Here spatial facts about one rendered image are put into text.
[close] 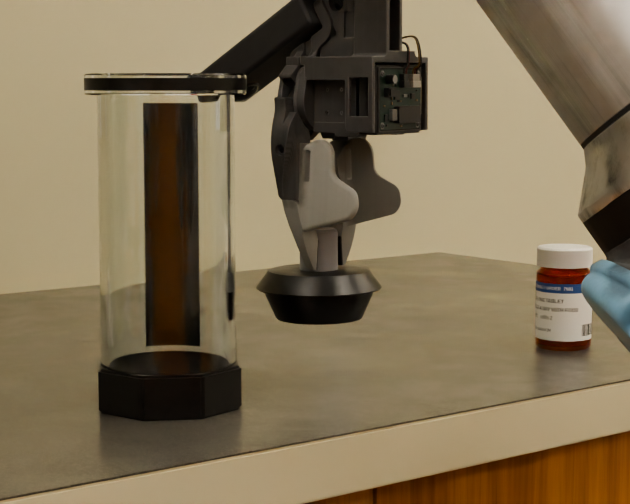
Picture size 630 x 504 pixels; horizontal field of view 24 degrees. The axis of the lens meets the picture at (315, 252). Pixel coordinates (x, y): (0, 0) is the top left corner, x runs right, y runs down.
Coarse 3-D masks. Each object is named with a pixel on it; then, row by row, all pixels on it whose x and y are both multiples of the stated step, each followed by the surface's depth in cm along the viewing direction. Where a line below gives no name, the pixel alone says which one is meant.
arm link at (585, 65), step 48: (480, 0) 51; (528, 0) 48; (576, 0) 47; (624, 0) 46; (528, 48) 49; (576, 48) 48; (624, 48) 47; (576, 96) 49; (624, 96) 47; (624, 144) 47; (624, 192) 47; (624, 240) 48; (624, 288) 47; (624, 336) 49
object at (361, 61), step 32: (320, 0) 102; (352, 0) 101; (384, 0) 99; (320, 32) 102; (352, 32) 101; (384, 32) 99; (288, 64) 103; (320, 64) 100; (352, 64) 99; (384, 64) 100; (416, 64) 104; (320, 96) 102; (352, 96) 100; (384, 96) 100; (416, 96) 103; (320, 128) 102; (352, 128) 99; (384, 128) 100; (416, 128) 103
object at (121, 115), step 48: (144, 96) 93; (192, 96) 94; (144, 144) 94; (192, 144) 94; (144, 192) 94; (192, 192) 94; (144, 240) 94; (192, 240) 95; (144, 288) 95; (192, 288) 95; (144, 336) 95; (192, 336) 95
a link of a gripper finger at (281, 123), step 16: (288, 96) 103; (288, 112) 102; (272, 128) 102; (288, 128) 101; (304, 128) 102; (272, 144) 102; (288, 144) 101; (272, 160) 102; (288, 160) 102; (288, 176) 102; (288, 192) 102
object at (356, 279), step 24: (336, 240) 106; (336, 264) 106; (264, 288) 105; (288, 288) 103; (312, 288) 102; (336, 288) 103; (360, 288) 103; (288, 312) 104; (312, 312) 103; (336, 312) 104; (360, 312) 105
